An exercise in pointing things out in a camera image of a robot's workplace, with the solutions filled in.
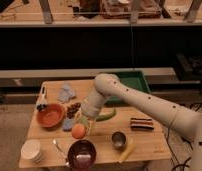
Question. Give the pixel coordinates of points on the orange apple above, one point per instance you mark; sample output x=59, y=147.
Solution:
x=78, y=131

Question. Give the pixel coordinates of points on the metal spoon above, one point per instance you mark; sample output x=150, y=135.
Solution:
x=55, y=142

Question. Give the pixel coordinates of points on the small metal cup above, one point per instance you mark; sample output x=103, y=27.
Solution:
x=118, y=140

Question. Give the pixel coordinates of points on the white stacked bowls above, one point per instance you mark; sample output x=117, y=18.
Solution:
x=32, y=150

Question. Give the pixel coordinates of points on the dark purple grapes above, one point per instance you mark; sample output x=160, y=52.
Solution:
x=41, y=107

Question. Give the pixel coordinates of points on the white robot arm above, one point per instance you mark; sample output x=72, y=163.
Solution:
x=186, y=122

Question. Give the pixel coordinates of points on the brown grapes cluster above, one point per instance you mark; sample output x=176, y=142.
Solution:
x=72, y=109

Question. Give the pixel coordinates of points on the striped cloth block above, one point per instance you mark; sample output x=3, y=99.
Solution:
x=141, y=124

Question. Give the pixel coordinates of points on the blue sponge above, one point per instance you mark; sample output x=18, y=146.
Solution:
x=67, y=124

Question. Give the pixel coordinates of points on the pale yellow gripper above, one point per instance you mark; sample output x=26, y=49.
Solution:
x=86, y=122

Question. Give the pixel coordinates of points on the purple bowl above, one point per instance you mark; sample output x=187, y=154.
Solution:
x=81, y=155

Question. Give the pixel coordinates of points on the orange bowl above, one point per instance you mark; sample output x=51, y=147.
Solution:
x=50, y=116

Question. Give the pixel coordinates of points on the green plastic tray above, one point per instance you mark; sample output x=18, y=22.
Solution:
x=133, y=79

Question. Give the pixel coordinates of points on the light blue crumpled cloth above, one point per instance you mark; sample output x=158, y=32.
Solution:
x=66, y=93

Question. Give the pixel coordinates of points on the green chili pepper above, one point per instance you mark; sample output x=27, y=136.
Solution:
x=105, y=117

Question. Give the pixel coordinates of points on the yellow corn cob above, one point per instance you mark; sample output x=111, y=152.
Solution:
x=128, y=150

